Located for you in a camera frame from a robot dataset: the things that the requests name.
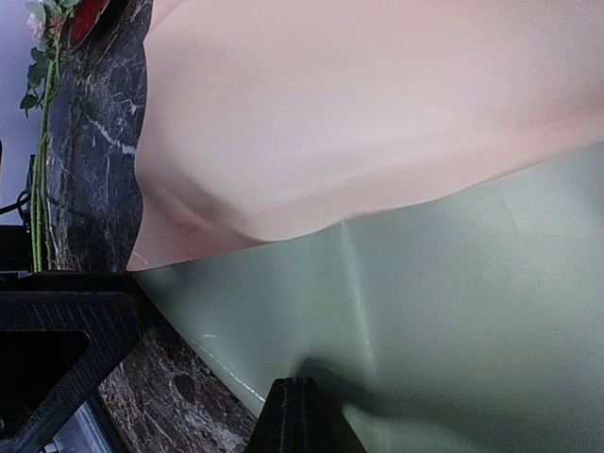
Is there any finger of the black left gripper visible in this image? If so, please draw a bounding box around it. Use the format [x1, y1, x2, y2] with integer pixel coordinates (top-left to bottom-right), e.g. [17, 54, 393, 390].
[1, 272, 159, 452]

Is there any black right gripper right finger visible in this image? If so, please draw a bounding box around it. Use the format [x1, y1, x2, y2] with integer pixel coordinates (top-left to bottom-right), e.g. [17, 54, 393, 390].
[295, 377, 365, 452]

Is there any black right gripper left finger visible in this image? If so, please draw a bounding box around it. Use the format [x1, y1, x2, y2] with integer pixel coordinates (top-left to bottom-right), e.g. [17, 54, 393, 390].
[247, 377, 296, 453]

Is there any peach green wrapping paper sheet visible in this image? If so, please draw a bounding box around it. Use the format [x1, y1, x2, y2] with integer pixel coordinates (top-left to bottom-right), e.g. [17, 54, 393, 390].
[128, 1, 603, 452]

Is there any pink rose stem bunch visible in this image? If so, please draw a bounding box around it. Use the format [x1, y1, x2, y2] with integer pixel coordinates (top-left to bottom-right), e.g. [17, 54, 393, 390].
[20, 1, 80, 273]

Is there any dark red floral bowl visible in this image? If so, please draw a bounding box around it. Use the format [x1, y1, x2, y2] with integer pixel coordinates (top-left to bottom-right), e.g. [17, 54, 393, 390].
[69, 0, 110, 48]

